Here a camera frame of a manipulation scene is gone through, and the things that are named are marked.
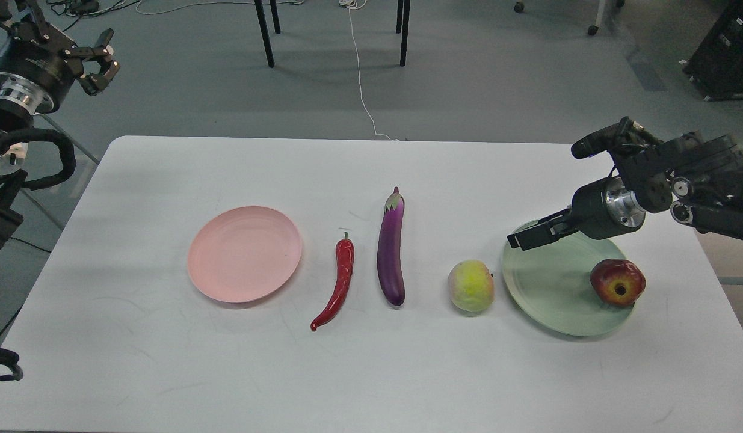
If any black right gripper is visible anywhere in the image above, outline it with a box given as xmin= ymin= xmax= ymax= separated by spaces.
xmin=508 ymin=177 xmax=646 ymax=250

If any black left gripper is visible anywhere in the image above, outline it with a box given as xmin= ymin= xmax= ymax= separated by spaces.
xmin=0 ymin=24 xmax=120 ymax=113

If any red pomegranate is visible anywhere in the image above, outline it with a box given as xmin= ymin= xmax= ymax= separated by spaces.
xmin=589 ymin=259 xmax=647 ymax=307

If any yellow green peach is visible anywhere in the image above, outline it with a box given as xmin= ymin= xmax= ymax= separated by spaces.
xmin=448 ymin=259 xmax=495 ymax=313

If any purple eggplant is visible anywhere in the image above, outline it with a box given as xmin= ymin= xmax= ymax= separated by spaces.
xmin=377 ymin=186 xmax=405 ymax=307

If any red chili pepper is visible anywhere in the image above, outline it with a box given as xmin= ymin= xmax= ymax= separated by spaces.
xmin=310 ymin=231 xmax=355 ymax=332

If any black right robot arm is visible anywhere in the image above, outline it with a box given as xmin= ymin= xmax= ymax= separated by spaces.
xmin=508 ymin=116 xmax=743 ymax=250

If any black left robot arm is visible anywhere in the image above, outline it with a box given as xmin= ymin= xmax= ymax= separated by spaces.
xmin=0 ymin=22 xmax=120 ymax=250

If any green plate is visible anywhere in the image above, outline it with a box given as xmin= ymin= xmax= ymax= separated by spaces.
xmin=501 ymin=232 xmax=633 ymax=337

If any black chair leg left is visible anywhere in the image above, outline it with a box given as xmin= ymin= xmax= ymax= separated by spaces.
xmin=254 ymin=0 xmax=282 ymax=69

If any black chair leg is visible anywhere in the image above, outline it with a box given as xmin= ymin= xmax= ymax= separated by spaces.
xmin=395 ymin=0 xmax=412 ymax=67
xmin=254 ymin=0 xmax=282 ymax=69

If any white office chair base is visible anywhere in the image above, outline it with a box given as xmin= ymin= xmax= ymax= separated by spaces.
xmin=513 ymin=0 xmax=624 ymax=35

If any pink plate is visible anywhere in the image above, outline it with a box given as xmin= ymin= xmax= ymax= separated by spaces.
xmin=187 ymin=206 xmax=303 ymax=304

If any black equipment case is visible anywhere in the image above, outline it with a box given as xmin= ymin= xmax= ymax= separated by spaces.
xmin=683 ymin=1 xmax=743 ymax=102

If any black chair leg right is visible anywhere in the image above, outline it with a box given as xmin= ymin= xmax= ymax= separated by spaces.
xmin=395 ymin=0 xmax=412 ymax=67

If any black floor cable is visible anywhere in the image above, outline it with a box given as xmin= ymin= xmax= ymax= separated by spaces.
xmin=46 ymin=0 xmax=143 ymax=19

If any white floor cable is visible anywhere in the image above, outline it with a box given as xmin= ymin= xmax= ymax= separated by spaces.
xmin=338 ymin=0 xmax=396 ymax=141

